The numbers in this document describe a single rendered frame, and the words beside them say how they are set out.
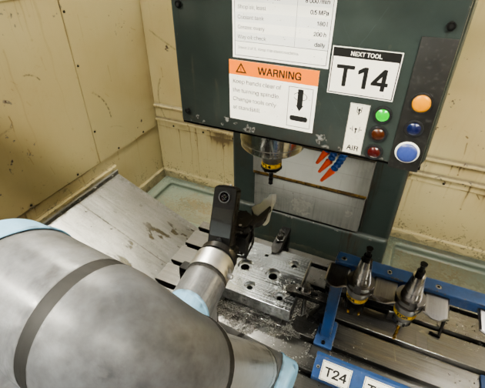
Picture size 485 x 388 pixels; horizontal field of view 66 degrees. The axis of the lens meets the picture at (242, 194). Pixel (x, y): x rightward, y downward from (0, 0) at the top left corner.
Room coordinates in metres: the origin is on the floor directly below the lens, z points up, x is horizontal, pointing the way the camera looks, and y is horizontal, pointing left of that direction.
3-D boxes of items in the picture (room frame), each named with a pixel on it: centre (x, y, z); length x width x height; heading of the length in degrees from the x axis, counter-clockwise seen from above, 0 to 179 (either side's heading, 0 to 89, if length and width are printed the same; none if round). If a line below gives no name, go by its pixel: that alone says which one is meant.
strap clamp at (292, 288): (0.73, -0.20, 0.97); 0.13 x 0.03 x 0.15; 65
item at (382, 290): (0.56, -0.33, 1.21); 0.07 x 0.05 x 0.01; 155
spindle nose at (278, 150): (0.82, -0.07, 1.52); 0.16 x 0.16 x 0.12
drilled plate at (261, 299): (0.84, -0.05, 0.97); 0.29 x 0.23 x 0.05; 65
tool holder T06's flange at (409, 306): (0.54, -0.38, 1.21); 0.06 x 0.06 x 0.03
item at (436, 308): (0.52, -0.43, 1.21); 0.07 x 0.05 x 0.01; 155
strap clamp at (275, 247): (0.97, -0.13, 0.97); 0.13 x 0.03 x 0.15; 155
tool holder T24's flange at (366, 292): (0.59, -0.28, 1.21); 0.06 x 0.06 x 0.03
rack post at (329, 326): (0.66, -0.25, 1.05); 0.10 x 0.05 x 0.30; 155
